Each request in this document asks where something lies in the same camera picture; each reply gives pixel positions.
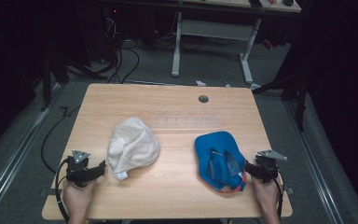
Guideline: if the metal floor rail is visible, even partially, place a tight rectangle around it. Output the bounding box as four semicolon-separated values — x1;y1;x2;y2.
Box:
0;88;63;217
282;100;347;224

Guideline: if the white cloth hat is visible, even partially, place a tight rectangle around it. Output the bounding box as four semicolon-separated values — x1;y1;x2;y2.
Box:
106;116;161;181

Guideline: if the black metal stand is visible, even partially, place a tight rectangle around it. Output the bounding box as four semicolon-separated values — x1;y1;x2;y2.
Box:
39;55;71;112
253;73;310;133

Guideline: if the person's left hand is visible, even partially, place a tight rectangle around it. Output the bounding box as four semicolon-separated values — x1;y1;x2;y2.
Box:
62;176;98;220

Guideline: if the red object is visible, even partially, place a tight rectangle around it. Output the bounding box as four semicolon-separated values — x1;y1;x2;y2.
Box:
261;38;275;50

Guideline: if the black floor cable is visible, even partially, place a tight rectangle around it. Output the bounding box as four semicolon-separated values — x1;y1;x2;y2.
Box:
40;105;82;174

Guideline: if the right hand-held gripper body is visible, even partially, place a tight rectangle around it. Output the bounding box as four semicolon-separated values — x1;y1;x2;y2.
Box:
255;149;288;185

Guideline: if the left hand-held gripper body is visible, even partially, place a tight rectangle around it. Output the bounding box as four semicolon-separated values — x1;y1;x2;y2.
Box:
65;149;98;189

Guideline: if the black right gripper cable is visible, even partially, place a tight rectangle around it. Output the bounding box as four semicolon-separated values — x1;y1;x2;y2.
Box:
268;169;285;220

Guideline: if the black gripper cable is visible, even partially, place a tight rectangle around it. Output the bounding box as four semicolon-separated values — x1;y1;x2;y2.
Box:
54;157;73;224
268;169;285;220

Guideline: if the bundle of black cables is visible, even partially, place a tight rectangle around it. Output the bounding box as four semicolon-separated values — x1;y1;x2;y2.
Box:
101;12;141;85

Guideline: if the person's right hand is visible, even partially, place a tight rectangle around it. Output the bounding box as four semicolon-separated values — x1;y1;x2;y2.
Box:
251;175;283;217

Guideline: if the clear acrylic rack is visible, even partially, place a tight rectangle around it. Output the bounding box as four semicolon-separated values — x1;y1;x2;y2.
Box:
150;108;222;130

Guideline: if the white-legged desk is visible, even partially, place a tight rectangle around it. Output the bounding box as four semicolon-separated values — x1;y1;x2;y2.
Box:
171;0;302;86

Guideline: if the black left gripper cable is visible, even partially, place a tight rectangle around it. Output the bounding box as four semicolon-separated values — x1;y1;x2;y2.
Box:
54;157;73;224

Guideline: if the blue hat with orange lining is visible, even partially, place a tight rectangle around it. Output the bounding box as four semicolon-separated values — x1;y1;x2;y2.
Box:
194;131;248;194

